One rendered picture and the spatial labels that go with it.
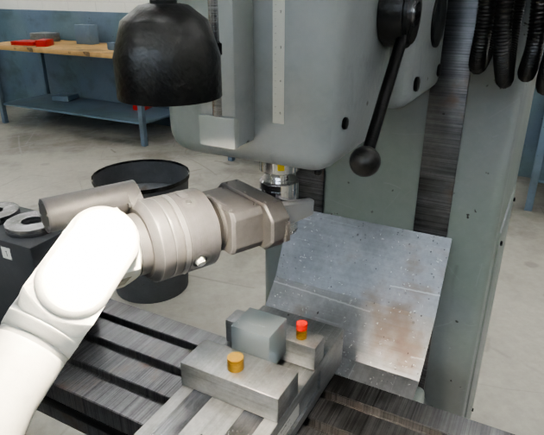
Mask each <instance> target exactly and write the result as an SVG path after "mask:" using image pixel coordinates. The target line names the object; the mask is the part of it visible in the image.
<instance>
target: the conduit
mask: <svg viewBox="0 0 544 435"><path fill-rule="evenodd" d="M531 1H532V2H531V3H530V4H531V6H530V8H531V10H530V13H529V14H530V17H529V19H530V20H529V24H528V25H529V27H528V31H527V32H528V34H527V36H528V37H527V40H526V44H525V45H526V46H525V48H524V51H523V56H522V59H521V62H520V65H519V68H518V71H517V75H518V79H519V80H521V82H529V81H531V80H533V79H534V77H535V75H536V74H537V78H536V82H535V88H536V90H537V92H538V93H540V94H541V95H542V96H543V95H544V52H543V51H544V50H543V48H544V0H531ZM526 2H527V1H526V0H479V4H478V6H479V7H478V11H477V16H478V17H477V18H476V19H477V20H476V24H475V26H476V27H475V30H474V32H475V33H474V36H473V40H472V45H471V52H470V57H469V64H468V66H469V70H470V72H471V73H473V74H480V73H483V72H484V71H485V70H486V68H487V66H488V65H489V63H490V60H491V58H492V56H493V66H494V75H495V81H496V84H497V86H498V87H500V88H503V89H506V88H508V87H510V86H511V85H512V83H513V81H514V77H515V68H516V56H517V48H518V44H517V43H518V41H519V39H518V38H519V37H520V36H519V34H520V32H521V31H520V29H521V28H520V27H521V24H522V18H523V15H524V13H523V12H524V11H525V10H524V9H525V7H524V6H526V4H525V3H526ZM542 54H543V55H542ZM538 69H539V71H538ZM537 72H538V73H537Z"/></svg>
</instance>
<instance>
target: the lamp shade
mask: <svg viewBox="0 0 544 435"><path fill-rule="evenodd" d="M112 60H113V68H114V75H115V83H116V91H117V100H118V101H120V102H122V103H125V104H132V105H138V106H151V107H170V106H185V105H193V104H203V103H208V102H211V101H214V100H217V99H219V98H221V97H222V73H221V54H220V52H219V49H218V44H217V42H216V40H215V37H214V34H213V32H212V27H211V24H210V22H209V20H208V19H207V18H205V17H204V16H202V15H201V14H200V13H199V12H198V11H197V10H196V9H194V8H193V7H191V6H190V5H189V4H184V3H177V0H149V3H144V4H139V5H137V6H136V7H135V8H134V9H133V10H132V11H131V12H130V13H129V14H127V15H126V16H125V17H124V18H123V19H122V20H120V21H119V25H118V30H117V38H116V42H115V47H114V51H113V55H112Z"/></svg>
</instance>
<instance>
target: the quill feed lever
mask: <svg viewBox="0 0 544 435"><path fill-rule="evenodd" d="M421 11H422V0H379V2H378V7H377V17H376V26H377V34H378V38H379V40H380V42H381V43H382V44H383V45H384V46H385V47H392V48H393V49H392V52H391V55H390V58H389V63H388V66H387V69H386V72H385V75H384V78H383V83H382V86H381V89H380V91H379V95H378V98H377V101H376V106H375V109H374V112H373V115H372V118H371V120H370V126H369V128H368V132H367V135H366V137H365V140H364V145H363V146H361V147H358V148H356V149H355V150H354V151H353V152H352V153H351V156H350V160H349V163H350V167H351V170H352V172H353V173H354V174H356V175H358V176H360V177H370V176H371V175H373V174H375V173H376V172H377V171H378V169H379V167H380V165H381V157H380V154H379V153H378V152H377V151H376V144H377V141H378V137H379V135H380V132H381V128H382V126H383V120H384V118H385V115H386V111H387V109H388V105H389V101H390V97H391V94H392V91H393V88H394V85H395V80H396V77H397V73H398V71H399V68H400V64H401V62H402V56H403V54H404V51H405V48H408V47H409V46H410V44H413V43H414V40H415V38H416V36H417V34H418V30H419V26H420V22H421Z"/></svg>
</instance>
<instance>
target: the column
mask: <svg viewBox="0 0 544 435"><path fill-rule="evenodd" d="M526 1H527V2H526V3H525V4H526V6H524V7H525V9H524V10H525V11H524V12H523V13H524V15H523V18H522V24H521V27H520V28H521V29H520V31H521V32H520V34H519V36H520V37H519V38H518V39H519V41H518V43H517V44H518V48H517V56H516V68H515V77H514V81H513V83H512V85H511V86H510V87H508V88H506V89H503V88H500V87H498V86H497V84H496V81H495V75H494V66H493V56H492V58H491V60H490V63H489V65H488V66H487V68H486V70H485V71H484V72H482V73H480V74H473V73H472V72H470V70H469V66H468V64H469V57H470V52H471V45H472V40H473V36H474V33H475V32H474V30H475V27H476V26H475V24H476V20H477V19H476V18H477V17H478V16H477V11H478V7H479V6H478V4H479V0H448V4H447V11H446V24H445V31H444V38H443V45H442V52H441V59H440V64H442V72H441V75H440V76H439V77H438V80H437V82H436V83H435V85H433V86H432V87H431V88H430V89H428V90H427V91H425V92H423V93H422V94H421V95H420V96H419V97H417V98H415V99H414V100H413V101H411V102H410V103H408V104H406V105H405V106H403V107H401V108H396V109H391V108H388V109H387V111H386V115H385V118H384V120H383V126H382V128H381V132H380V135H379V137H378V141H377V144H376V151H377V152H378V153H379V154H380V157H381V165H380V167H379V169H378V171H377V172H376V173H375V174H373V175H371V176H370V177H360V176H358V175H356V174H354V173H353V172H352V170H351V167H350V163H349V160H350V156H351V153H352V152H353V151H354V150H355V149H356V148H358V147H361V146H363V145H364V142H362V143H361V144H359V145H358V146H357V147H355V148H354V149H353V150H352V151H351V152H349V153H348V154H346V155H345V156H343V157H342V158H341V159H339V160H338V161H336V162H335V163H333V164H332V165H331V166H329V167H326V168H323V169H322V174H321V175H320V176H316V175H315V174H314V173H313V170H308V169H302V168H299V171H298V172H296V173H293V175H295V176H296V177H297V178H298V179H299V197H298V199H306V198H310V199H313V200H314V203H313V211H316V212H321V213H325V214H330V215H335V216H340V217H344V218H352V219H356V220H361V221H365V222H370V223H374V224H382V225H387V226H391V227H396V228H400V229H404V230H412V231H417V232H421V233H426V234H430V235H435V236H442V237H447V238H451V239H452V243H451V248H450V252H449V256H448V260H447V264H446V271H445V276H444V280H443V284H442V288H441V292H440V300H439V304H438V308H437V312H436V316H435V320H434V324H433V330H432V334H431V337H430V340H429V344H428V347H427V353H426V357H425V361H424V364H423V368H422V371H421V378H420V381H419V384H418V387H420V388H422V389H423V390H424V392H425V398H426V401H427V405H428V406H430V407H435V408H438V409H440V410H443V411H446V412H449V413H453V414H456V415H458V416H461V417H464V418H467V419H470V418H471V412H473V409H474V408H472V407H473V402H474V398H475V393H476V389H477V384H478V377H479V372H480V368H481V363H482V358H483V353H484V346H485V341H486V337H487V332H488V328H489V323H490V315H491V311H492V307H493V302H494V297H495V292H496V288H497V280H498V275H499V271H500V267H501V262H502V258H503V250H504V245H505V241H506V236H507V231H508V227H509V219H510V214H511V210H512V205H513V201H514V202H515V201H516V198H514V197H515V192H516V181H517V176H518V172H519V166H520V162H521V158H522V150H523V145H524V141H525V136H526V132H527V127H528V120H529V114H530V110H531V105H532V101H533V96H534V92H535V82H536V78H537V74H536V75H535V77H534V79H533V80H531V81H529V82H521V80H519V79H518V75H517V71H518V68H519V65H520V62H521V59H522V56H523V51H524V48H525V46H526V45H525V44H526V40H527V37H528V36H527V34H528V32H527V31H528V27H529V25H528V24H529V20H530V19H529V17H530V14H529V13H530V10H531V8H530V6H531V4H530V3H531V2H532V1H531V0H526ZM537 73H538V72H537ZM281 247H282V244H281V245H278V246H274V247H272V248H269V249H265V286H266V302H267V300H268V297H269V293H270V290H271V287H272V286H273V283H274V280H275V275H276V271H277V267H278V263H279V259H280V254H281Z"/></svg>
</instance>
